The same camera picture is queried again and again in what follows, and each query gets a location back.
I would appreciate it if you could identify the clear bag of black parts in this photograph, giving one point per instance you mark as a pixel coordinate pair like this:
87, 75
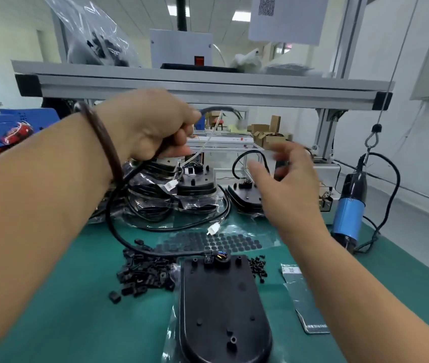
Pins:
93, 33

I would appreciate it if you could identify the aluminium shelf frame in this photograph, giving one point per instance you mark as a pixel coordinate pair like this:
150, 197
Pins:
199, 85

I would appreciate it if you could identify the black vertical pole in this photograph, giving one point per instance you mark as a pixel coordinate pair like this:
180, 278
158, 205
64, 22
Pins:
181, 13

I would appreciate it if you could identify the black oval plastic housing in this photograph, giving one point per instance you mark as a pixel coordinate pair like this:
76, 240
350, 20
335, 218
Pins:
222, 309

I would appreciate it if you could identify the green table mat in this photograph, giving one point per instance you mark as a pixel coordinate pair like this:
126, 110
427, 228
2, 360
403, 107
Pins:
86, 321

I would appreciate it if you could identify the brown cardboard boxes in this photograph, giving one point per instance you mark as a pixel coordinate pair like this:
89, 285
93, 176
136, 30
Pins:
269, 136

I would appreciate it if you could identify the crumpled white plastic bag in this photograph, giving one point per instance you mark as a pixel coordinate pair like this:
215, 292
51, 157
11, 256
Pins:
246, 61

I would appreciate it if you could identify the person's right forearm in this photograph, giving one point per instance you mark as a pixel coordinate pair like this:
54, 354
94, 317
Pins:
354, 298

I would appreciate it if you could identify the white metal device box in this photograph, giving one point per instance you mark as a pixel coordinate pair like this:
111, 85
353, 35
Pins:
327, 185

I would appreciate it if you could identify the person's left thumb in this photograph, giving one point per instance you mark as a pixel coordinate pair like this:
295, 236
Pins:
176, 151

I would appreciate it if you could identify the sheet of black round pads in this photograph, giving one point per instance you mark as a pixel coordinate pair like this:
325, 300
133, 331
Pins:
218, 242

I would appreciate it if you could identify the flat clear plastic bag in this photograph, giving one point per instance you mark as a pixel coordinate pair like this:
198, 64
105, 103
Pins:
294, 69

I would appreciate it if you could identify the person's right hand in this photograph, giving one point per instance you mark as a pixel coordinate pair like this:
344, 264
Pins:
294, 196

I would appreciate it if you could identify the white printed paper sheet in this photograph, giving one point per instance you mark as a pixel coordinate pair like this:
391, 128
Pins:
288, 18

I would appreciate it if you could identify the grey box with red switch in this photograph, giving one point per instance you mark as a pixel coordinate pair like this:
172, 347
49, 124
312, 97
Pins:
180, 47

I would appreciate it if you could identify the blue electric screwdriver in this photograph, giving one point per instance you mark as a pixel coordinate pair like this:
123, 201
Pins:
348, 215

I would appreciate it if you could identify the person's left forearm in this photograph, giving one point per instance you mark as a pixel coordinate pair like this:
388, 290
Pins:
36, 207

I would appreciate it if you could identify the grey label strip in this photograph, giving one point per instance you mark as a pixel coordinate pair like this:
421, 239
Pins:
307, 304

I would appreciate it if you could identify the pile of small black screws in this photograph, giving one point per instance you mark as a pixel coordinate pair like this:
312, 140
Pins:
258, 268

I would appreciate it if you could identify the stack of bagged black housings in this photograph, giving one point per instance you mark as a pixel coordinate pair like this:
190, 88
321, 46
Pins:
195, 188

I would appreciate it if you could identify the pile of black plastic clips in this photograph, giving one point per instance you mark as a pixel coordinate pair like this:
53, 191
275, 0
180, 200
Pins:
144, 274

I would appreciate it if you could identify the person's left hand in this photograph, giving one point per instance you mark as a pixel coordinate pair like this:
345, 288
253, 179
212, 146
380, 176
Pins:
142, 120

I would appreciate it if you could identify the metal hanging hook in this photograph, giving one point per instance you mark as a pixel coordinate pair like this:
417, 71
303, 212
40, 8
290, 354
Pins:
372, 139

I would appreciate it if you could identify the person's right thumb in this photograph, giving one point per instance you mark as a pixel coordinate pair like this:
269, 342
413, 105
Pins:
258, 183

